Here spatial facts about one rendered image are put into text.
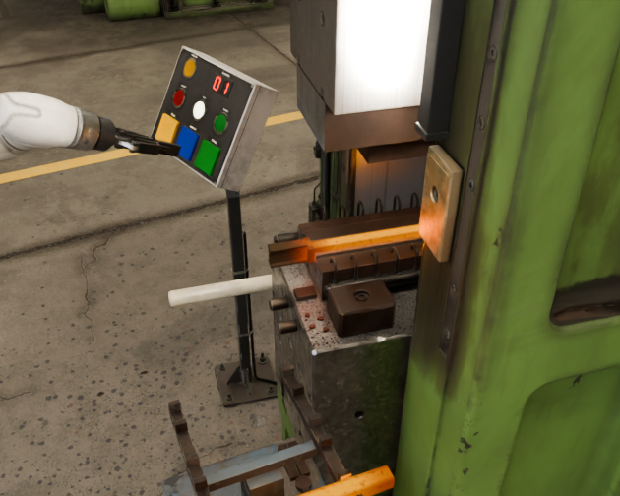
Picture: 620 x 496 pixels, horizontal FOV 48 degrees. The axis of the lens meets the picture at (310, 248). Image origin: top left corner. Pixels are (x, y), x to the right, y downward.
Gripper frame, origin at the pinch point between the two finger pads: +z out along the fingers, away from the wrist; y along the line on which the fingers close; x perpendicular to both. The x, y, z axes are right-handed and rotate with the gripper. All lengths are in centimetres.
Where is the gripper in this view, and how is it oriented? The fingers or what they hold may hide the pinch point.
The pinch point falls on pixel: (165, 148)
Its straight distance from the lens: 173.2
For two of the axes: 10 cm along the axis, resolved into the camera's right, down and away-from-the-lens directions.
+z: 6.6, 0.7, 7.5
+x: 3.8, -8.9, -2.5
